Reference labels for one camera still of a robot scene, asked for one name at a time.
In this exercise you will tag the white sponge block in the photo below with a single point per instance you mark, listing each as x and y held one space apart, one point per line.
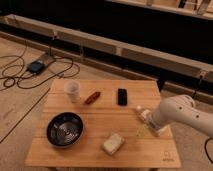
113 143

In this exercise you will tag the black ceramic bowl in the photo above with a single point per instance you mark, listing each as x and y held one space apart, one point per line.
65 129

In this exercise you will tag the black smartphone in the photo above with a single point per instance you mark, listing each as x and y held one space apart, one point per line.
122 97

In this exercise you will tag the clear plastic bottle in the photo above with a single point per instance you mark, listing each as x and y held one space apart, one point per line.
142 113

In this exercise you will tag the wooden table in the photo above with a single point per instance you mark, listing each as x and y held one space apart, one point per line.
101 119

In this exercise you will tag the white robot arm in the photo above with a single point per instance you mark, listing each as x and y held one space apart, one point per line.
180 109

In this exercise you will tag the translucent plastic cup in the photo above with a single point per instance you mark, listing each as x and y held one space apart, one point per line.
72 88

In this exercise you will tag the red-brown sausage snack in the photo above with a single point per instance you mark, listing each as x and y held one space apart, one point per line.
92 98

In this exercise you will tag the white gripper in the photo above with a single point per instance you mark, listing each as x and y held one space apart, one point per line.
156 122

